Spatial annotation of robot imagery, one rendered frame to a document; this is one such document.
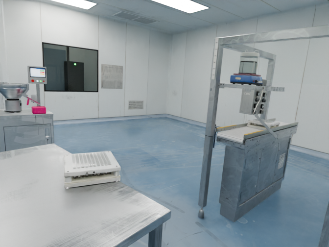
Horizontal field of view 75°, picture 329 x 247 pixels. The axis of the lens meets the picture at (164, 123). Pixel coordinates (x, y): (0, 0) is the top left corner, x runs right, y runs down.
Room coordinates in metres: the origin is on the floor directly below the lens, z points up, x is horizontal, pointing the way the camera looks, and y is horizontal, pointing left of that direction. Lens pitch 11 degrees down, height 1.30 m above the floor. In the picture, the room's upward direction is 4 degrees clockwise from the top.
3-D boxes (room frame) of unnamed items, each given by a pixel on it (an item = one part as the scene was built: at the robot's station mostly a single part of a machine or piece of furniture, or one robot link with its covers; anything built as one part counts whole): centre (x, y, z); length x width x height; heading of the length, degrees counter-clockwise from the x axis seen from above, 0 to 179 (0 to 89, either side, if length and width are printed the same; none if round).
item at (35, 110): (2.88, 1.71, 0.80); 0.16 x 0.12 x 0.09; 130
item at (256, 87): (2.04, -0.78, 1.29); 0.62 x 0.38 x 0.04; 133
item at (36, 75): (3.18, 1.88, 1.07); 0.23 x 0.10 x 0.62; 130
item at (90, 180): (1.02, 0.36, 0.83); 0.24 x 0.24 x 0.02; 25
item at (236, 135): (2.29, -1.07, 0.84); 1.35 x 0.25 x 0.05; 133
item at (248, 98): (1.81, -0.72, 1.18); 0.22 x 0.11 x 0.20; 133
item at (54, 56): (5.81, 2.49, 1.43); 1.38 x 0.01 x 1.16; 130
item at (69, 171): (1.02, 0.36, 0.88); 0.25 x 0.24 x 0.02; 25
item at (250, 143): (2.29, -1.07, 0.81); 1.30 x 0.29 x 0.10; 133
